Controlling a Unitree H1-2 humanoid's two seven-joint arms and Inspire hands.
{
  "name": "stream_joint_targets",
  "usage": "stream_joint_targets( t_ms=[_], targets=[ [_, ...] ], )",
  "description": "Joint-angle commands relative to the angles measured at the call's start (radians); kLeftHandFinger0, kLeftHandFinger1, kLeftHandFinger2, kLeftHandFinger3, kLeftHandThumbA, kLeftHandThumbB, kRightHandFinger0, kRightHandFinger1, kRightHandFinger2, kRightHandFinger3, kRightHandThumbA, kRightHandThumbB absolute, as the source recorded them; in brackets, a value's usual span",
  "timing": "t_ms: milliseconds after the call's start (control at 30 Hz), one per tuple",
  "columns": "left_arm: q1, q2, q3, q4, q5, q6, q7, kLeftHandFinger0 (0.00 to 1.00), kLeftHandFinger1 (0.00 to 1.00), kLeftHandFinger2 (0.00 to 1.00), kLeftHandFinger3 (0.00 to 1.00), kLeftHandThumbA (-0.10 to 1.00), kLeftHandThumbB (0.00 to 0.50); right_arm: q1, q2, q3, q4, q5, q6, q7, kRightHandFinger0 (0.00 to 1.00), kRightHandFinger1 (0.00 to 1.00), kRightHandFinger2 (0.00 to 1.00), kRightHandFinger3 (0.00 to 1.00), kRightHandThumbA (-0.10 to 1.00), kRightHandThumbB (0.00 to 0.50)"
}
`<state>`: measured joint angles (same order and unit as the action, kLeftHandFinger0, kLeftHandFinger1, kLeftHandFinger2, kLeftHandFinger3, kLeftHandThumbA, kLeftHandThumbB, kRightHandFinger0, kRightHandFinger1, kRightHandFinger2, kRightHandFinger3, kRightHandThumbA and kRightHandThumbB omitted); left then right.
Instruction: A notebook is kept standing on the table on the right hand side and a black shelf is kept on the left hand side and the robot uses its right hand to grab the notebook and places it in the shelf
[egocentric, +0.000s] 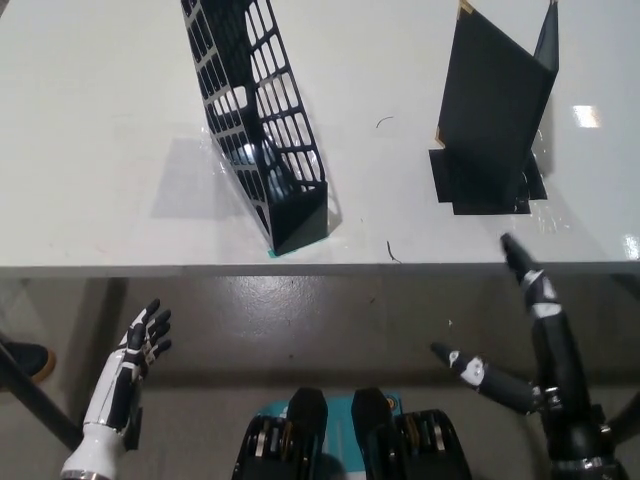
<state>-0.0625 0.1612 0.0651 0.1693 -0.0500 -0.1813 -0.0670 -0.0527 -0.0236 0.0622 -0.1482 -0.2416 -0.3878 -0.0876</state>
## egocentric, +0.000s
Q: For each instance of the black shoe with tan sole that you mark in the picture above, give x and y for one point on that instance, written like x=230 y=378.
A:
x=27 y=360

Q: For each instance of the black mesh file shelf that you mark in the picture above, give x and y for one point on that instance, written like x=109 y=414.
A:
x=295 y=220

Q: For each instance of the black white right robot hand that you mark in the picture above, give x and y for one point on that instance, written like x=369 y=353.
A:
x=560 y=350

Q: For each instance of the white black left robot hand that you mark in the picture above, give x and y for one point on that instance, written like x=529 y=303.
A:
x=117 y=385

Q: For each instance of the black tape patch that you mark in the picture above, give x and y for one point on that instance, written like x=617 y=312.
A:
x=447 y=180

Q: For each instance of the black table leg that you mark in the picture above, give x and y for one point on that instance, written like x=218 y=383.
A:
x=37 y=400

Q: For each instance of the black notebook with gold corners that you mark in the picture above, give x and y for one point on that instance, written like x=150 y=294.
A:
x=492 y=100

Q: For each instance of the teal tape piece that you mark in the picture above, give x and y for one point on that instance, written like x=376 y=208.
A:
x=274 y=254

